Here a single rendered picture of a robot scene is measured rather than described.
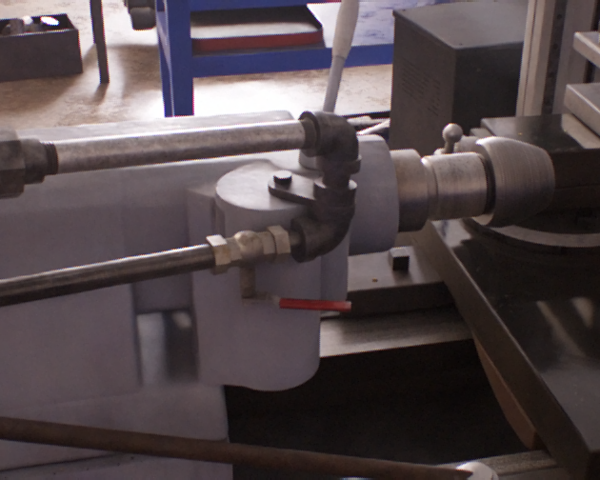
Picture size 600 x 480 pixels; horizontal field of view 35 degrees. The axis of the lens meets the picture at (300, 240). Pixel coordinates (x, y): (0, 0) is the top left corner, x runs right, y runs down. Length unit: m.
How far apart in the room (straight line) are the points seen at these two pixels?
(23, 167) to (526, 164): 0.50
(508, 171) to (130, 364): 0.39
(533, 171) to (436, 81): 1.37
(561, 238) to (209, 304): 0.51
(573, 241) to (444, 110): 1.13
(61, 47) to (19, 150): 4.03
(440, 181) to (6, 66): 3.83
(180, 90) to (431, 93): 0.74
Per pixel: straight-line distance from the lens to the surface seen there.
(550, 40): 2.12
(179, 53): 2.66
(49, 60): 4.64
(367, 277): 1.20
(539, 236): 1.18
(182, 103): 2.70
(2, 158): 0.60
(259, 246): 0.72
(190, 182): 0.80
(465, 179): 0.92
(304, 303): 0.74
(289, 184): 0.76
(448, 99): 2.25
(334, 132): 0.71
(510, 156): 0.93
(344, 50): 0.83
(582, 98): 1.28
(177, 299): 0.85
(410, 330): 1.18
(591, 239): 1.19
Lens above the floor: 1.50
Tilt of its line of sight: 29 degrees down
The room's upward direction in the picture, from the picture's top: straight up
